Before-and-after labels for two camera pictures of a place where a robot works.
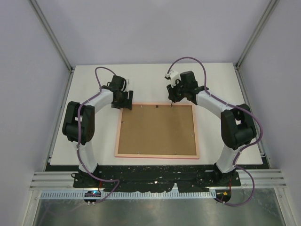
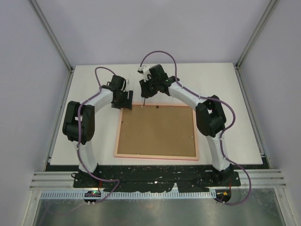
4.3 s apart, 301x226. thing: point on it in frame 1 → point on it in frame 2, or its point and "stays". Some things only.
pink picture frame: x=197 y=156 stays
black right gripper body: x=178 y=92 → x=149 y=88
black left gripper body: x=124 y=102 stays
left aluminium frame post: x=52 y=35 stays
